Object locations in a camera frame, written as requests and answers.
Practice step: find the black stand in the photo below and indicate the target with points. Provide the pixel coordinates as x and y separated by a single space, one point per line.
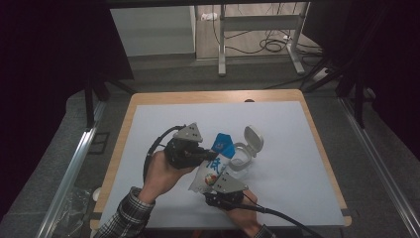
89 105
358 99

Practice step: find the wooden table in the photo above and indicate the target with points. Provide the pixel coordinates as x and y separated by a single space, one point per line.
158 97

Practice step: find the white panel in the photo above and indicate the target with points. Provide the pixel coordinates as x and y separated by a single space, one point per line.
152 29

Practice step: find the aluminium rail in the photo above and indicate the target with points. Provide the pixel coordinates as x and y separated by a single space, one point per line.
379 165
71 172

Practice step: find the small white round object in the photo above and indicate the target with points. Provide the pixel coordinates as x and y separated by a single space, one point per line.
96 194

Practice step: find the white mat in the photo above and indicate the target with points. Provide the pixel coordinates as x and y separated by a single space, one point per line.
290 165

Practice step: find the black tape strip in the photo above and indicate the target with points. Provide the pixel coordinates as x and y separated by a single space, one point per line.
95 216
346 212

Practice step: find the dark knob on table edge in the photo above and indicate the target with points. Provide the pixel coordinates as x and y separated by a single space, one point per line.
249 100

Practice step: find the blue and white milk pouch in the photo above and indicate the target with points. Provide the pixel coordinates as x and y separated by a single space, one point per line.
214 165

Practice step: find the white metal desk frame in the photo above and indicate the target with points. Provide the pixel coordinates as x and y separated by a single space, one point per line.
222 46

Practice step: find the clear plastic bag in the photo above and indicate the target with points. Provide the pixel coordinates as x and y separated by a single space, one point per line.
71 211

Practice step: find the clear cup with white lid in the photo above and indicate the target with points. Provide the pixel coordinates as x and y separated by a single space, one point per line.
246 152

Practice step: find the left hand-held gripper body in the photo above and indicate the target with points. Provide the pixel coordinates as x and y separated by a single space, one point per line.
181 155

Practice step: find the person's left hand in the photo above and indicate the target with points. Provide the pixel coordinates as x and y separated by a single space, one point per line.
161 178

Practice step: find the small white floor object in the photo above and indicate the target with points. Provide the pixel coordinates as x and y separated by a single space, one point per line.
209 16

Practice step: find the person's right hand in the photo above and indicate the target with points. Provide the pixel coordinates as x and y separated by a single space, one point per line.
246 214

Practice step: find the white power strip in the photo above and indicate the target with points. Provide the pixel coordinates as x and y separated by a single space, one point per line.
321 74

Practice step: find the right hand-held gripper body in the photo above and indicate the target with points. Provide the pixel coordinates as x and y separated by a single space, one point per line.
228 190

